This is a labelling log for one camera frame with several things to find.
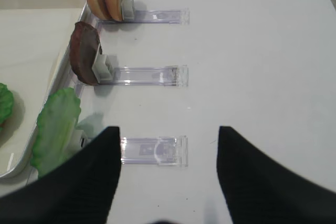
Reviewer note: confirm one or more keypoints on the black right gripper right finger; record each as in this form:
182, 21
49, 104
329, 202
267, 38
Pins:
257, 189

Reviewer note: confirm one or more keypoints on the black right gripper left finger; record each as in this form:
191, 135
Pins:
81, 190

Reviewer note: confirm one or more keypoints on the green lettuce leaf standing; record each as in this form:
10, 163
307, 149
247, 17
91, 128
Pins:
55, 125

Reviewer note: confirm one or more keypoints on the green lettuce on tray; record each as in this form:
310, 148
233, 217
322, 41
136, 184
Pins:
7, 103

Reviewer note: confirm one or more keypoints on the brown meat patty standing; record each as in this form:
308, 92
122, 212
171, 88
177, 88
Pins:
84, 45

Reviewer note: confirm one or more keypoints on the white rectangular metal tray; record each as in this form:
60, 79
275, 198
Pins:
34, 42

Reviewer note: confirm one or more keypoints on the clear lettuce dispenser rail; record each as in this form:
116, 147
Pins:
161, 150

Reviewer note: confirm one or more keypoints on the clear patty dispenser rail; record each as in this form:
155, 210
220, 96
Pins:
107, 74

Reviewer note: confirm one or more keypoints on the clear bun dispenser rail right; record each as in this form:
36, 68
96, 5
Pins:
132, 15

